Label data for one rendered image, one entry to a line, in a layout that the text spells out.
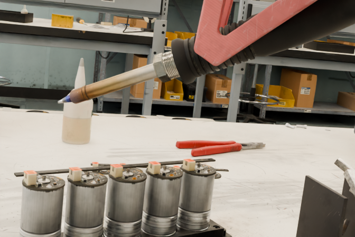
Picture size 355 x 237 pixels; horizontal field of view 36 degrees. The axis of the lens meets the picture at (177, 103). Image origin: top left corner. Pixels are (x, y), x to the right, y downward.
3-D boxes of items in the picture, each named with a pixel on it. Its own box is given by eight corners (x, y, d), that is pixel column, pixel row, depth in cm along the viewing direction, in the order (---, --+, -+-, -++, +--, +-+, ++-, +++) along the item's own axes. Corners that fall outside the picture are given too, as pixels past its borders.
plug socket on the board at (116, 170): (125, 177, 35) (127, 167, 35) (113, 178, 35) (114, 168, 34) (120, 172, 36) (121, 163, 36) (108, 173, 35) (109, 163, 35)
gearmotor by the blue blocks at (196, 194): (214, 239, 39) (223, 171, 38) (185, 244, 38) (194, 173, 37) (195, 226, 41) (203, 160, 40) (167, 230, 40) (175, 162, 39)
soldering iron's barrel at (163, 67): (71, 113, 30) (180, 78, 28) (62, 86, 30) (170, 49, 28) (81, 108, 31) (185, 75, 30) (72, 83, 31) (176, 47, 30)
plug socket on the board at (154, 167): (163, 173, 37) (164, 163, 36) (152, 174, 36) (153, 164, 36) (157, 170, 37) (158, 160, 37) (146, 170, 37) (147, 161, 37)
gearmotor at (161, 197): (181, 245, 38) (189, 174, 37) (150, 250, 36) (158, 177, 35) (162, 230, 40) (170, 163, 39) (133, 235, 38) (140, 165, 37)
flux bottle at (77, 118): (93, 139, 67) (100, 58, 65) (84, 145, 64) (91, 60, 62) (67, 135, 67) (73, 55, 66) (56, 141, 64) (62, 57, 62)
